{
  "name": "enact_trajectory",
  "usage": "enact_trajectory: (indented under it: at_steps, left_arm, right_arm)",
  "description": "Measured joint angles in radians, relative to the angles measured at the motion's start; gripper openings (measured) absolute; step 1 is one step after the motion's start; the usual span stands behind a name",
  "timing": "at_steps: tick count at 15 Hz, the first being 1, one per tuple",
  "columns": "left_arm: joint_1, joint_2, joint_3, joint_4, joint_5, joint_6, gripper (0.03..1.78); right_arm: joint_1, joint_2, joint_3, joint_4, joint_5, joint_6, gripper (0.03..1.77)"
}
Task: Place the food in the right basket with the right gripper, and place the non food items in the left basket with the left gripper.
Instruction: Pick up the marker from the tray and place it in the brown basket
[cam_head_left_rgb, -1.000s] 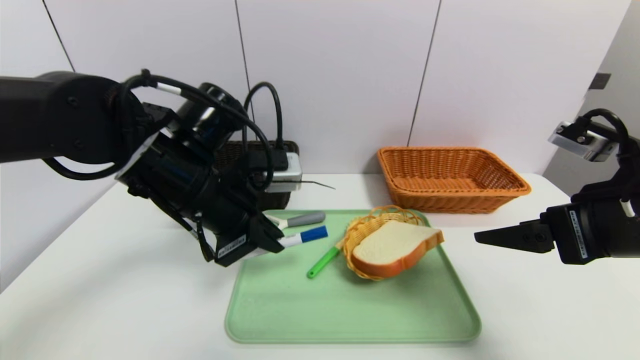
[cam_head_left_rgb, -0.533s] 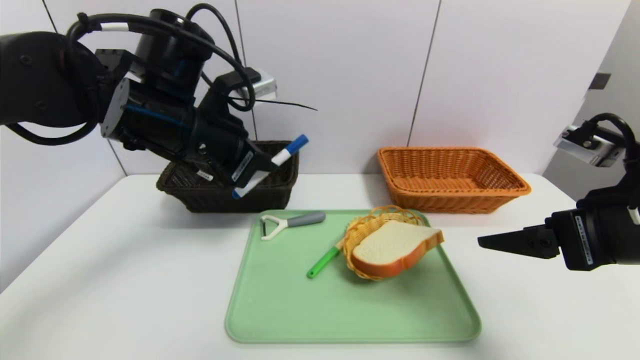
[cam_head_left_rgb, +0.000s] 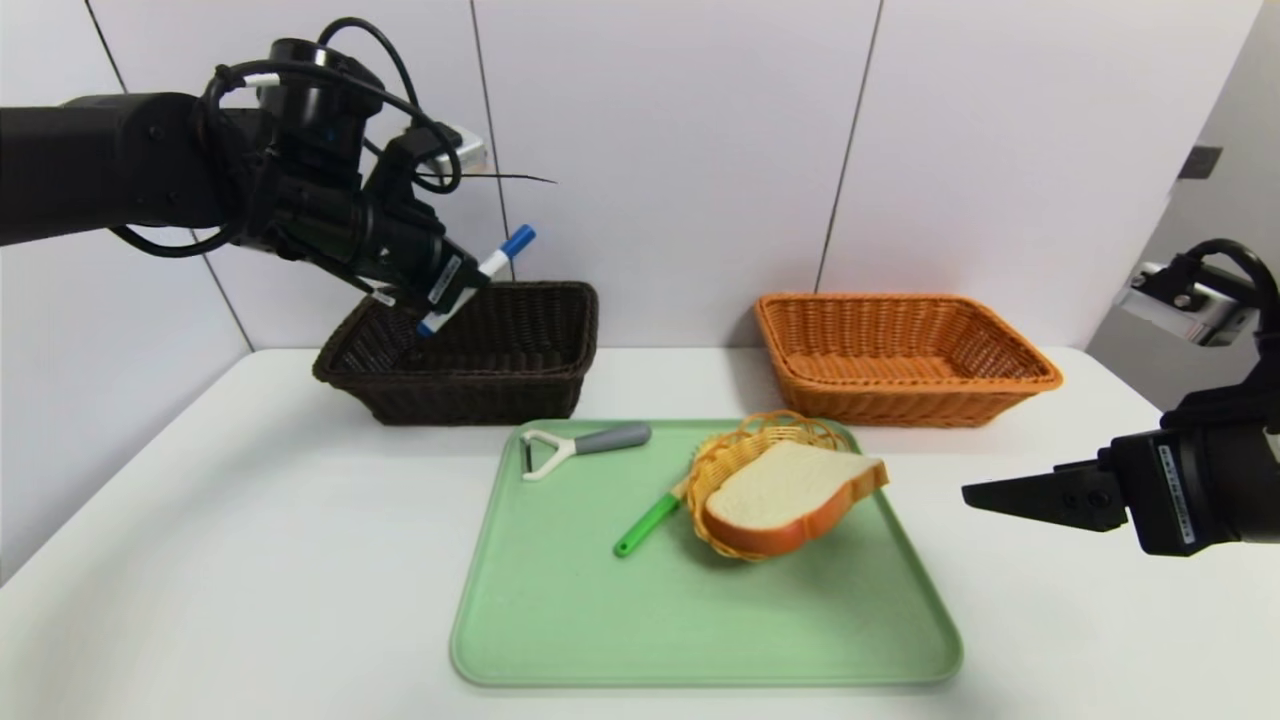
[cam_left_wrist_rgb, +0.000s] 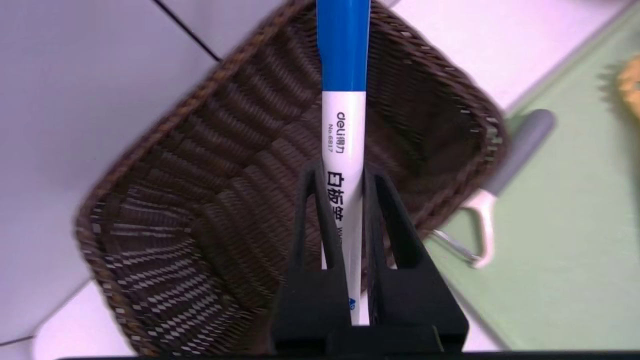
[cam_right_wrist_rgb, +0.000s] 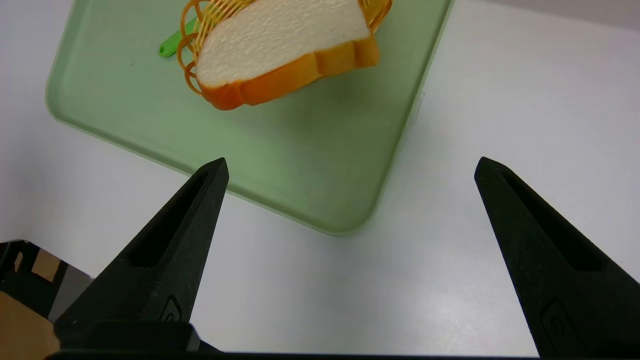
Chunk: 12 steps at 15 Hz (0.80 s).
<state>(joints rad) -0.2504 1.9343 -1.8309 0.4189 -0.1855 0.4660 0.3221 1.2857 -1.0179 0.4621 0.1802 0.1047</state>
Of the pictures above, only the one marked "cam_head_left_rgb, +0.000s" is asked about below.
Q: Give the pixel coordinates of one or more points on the black wall bracket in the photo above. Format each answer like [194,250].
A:
[1198,163]

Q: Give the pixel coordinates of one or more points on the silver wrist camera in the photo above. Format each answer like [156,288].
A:
[465,152]
[1190,310]

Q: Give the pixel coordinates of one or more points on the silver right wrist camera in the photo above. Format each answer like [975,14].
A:
[1190,310]

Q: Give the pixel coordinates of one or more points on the small round yellow wicker basket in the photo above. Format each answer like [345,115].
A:
[715,470]

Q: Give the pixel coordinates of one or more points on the orange rectangular wicker basket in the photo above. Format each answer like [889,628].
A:
[900,340]

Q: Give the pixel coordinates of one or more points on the dark brown wicker basket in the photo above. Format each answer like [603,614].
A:
[520,380]

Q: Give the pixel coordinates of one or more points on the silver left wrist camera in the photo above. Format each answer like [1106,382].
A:
[465,152]

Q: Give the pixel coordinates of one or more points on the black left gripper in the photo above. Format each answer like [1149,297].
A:
[447,280]

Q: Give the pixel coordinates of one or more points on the toast bread slice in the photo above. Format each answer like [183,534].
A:
[780,490]

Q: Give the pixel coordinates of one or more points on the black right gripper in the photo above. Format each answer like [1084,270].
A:
[1168,495]

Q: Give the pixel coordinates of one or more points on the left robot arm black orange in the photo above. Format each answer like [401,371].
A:
[100,170]

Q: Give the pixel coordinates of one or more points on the light green plastic tray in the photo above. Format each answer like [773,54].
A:
[780,620]

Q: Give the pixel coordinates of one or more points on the white marker with blue cap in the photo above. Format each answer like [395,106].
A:
[515,243]

